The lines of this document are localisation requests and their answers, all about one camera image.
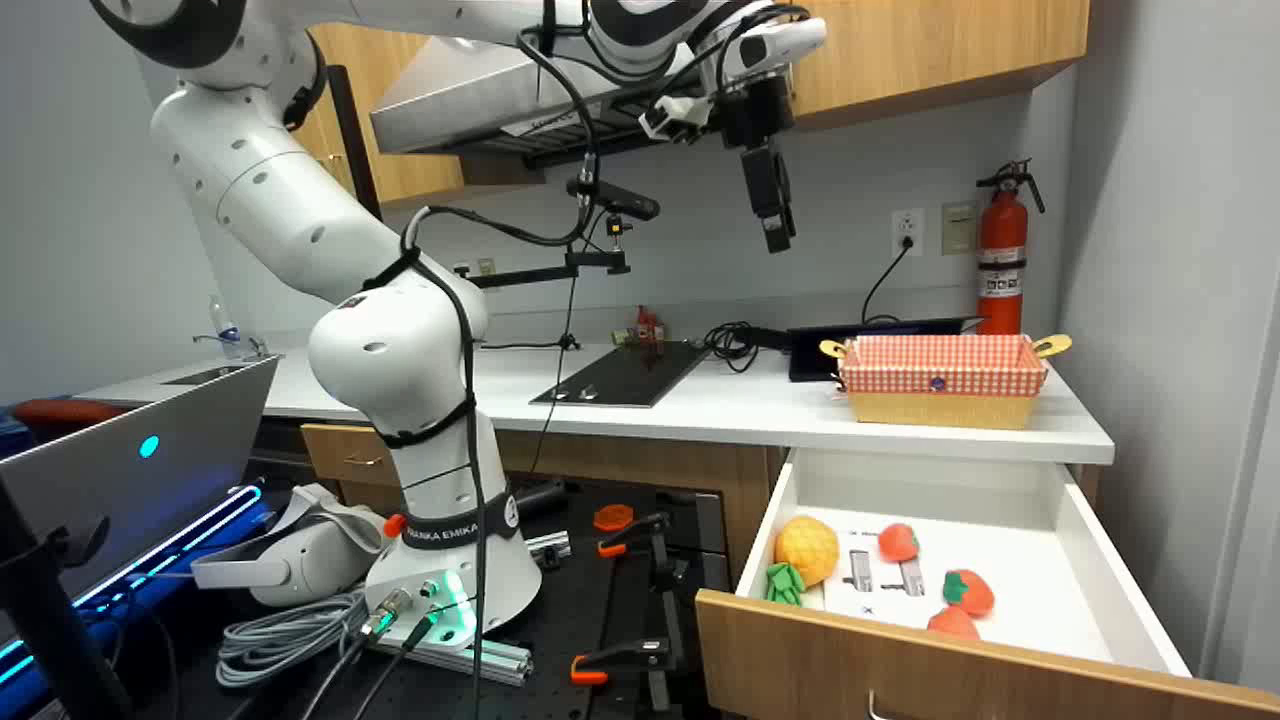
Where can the yellow toy fruit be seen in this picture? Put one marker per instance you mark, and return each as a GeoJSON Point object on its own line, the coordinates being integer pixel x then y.
{"type": "Point", "coordinates": [805, 551]}

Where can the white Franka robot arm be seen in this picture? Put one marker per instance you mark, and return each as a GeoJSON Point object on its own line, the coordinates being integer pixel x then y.
{"type": "Point", "coordinates": [254, 187]}

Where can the black cooktop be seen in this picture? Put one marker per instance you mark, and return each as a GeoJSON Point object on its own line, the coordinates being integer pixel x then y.
{"type": "Point", "coordinates": [626, 372]}

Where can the orange black bar clamp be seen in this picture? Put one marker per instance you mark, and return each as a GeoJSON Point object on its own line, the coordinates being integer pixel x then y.
{"type": "Point", "coordinates": [619, 517]}
{"type": "Point", "coordinates": [595, 666]}

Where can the wooden base cabinet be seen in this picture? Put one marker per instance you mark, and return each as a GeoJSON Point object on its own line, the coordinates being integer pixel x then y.
{"type": "Point", "coordinates": [642, 466]}

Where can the silver laptop with blue lights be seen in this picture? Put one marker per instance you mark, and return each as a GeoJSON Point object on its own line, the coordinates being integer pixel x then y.
{"type": "Point", "coordinates": [133, 466]}

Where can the red toy with green leaf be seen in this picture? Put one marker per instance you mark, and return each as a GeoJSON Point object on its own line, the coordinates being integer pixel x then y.
{"type": "Point", "coordinates": [971, 590]}

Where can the steel sink basin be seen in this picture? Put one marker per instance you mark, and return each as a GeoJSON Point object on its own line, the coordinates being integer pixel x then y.
{"type": "Point", "coordinates": [201, 379]}

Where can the beige switch plate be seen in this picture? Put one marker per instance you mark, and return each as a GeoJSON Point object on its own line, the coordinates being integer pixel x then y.
{"type": "Point", "coordinates": [958, 227]}

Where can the red fire extinguisher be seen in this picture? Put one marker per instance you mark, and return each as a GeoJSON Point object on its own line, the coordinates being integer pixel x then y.
{"type": "Point", "coordinates": [1000, 267]}

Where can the steel faucet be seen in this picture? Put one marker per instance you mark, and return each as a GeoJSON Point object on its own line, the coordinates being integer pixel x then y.
{"type": "Point", "coordinates": [221, 334]}

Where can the black vertical pole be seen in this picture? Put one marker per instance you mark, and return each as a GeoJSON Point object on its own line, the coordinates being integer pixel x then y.
{"type": "Point", "coordinates": [355, 134]}

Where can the white wall outlet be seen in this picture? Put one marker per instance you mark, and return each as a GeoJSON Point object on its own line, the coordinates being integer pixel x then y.
{"type": "Point", "coordinates": [905, 228]}

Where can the small red figure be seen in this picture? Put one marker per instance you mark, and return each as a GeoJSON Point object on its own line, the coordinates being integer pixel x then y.
{"type": "Point", "coordinates": [648, 328]}

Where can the robot base plate with plugs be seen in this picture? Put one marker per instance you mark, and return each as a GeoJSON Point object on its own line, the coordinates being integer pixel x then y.
{"type": "Point", "coordinates": [454, 654]}

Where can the white VR headset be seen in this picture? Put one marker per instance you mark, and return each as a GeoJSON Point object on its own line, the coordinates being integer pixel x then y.
{"type": "Point", "coordinates": [284, 552]}

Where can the orange toy piece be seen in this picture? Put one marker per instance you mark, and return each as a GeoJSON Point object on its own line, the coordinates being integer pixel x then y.
{"type": "Point", "coordinates": [955, 623]}

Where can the red flat object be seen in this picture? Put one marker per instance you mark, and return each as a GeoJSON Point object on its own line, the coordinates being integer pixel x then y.
{"type": "Point", "coordinates": [60, 410]}

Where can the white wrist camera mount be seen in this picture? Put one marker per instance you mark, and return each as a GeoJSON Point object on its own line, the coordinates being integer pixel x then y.
{"type": "Point", "coordinates": [674, 116]}

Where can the black tripod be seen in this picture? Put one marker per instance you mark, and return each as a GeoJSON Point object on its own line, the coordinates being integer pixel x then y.
{"type": "Point", "coordinates": [40, 600]}

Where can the wooden white drawer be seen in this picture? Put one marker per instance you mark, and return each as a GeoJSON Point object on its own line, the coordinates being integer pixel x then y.
{"type": "Point", "coordinates": [800, 666]}

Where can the black flat box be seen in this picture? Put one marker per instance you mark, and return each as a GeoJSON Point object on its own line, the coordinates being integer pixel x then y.
{"type": "Point", "coordinates": [810, 353]}

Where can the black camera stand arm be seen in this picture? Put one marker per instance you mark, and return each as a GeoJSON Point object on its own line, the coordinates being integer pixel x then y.
{"type": "Point", "coordinates": [544, 275]}

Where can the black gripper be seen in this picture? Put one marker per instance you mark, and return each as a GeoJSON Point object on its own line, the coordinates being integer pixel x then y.
{"type": "Point", "coordinates": [755, 120]}

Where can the black stereo camera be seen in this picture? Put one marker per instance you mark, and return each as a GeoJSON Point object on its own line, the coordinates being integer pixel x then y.
{"type": "Point", "coordinates": [615, 196]}

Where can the orange red toy fruit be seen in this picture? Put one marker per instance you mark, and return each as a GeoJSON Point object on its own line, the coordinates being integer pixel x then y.
{"type": "Point", "coordinates": [897, 541]}

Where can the green toy vegetable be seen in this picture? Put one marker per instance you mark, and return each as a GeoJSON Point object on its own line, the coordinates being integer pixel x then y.
{"type": "Point", "coordinates": [782, 585]}

